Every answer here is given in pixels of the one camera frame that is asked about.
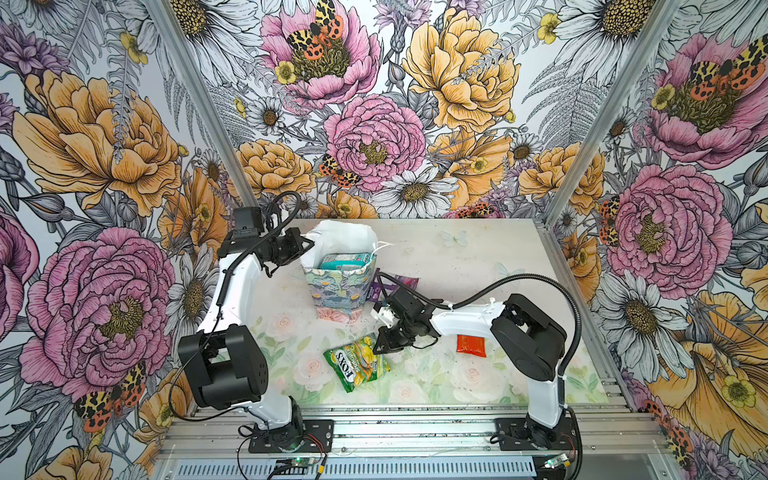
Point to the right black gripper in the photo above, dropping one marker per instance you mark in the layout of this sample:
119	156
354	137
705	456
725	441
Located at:
385	341

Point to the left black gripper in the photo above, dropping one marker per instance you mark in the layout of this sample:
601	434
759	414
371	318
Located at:
297	242

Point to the green Fox's candy packet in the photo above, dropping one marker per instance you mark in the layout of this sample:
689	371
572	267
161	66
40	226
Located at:
355	363

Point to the purple snack packet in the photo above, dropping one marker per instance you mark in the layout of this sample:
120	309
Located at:
381	286

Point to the teal snack packet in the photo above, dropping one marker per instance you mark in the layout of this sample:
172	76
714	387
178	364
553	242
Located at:
346	261

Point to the floral paper gift bag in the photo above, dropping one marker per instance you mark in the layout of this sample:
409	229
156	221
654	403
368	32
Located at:
340	296

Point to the red snack packet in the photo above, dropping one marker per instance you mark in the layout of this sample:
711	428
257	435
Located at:
471	345

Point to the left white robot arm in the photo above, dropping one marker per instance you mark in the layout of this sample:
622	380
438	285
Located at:
223	364

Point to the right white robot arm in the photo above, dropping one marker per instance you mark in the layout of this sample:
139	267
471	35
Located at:
536	344

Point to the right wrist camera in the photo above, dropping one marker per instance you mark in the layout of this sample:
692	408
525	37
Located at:
384	314

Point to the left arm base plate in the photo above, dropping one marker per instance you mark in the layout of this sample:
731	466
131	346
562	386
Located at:
314	436

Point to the left aluminium corner post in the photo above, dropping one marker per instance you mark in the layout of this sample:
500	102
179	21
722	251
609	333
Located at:
187	70

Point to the aluminium corner post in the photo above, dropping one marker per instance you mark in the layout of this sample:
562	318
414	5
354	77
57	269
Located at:
647	44
187	70

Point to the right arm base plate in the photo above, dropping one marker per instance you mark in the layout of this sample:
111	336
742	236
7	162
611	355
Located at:
523	434

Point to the aluminium rail frame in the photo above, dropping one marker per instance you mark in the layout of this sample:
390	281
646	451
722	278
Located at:
414	442

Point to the right aluminium corner post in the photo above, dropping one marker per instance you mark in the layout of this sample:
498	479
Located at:
647	44

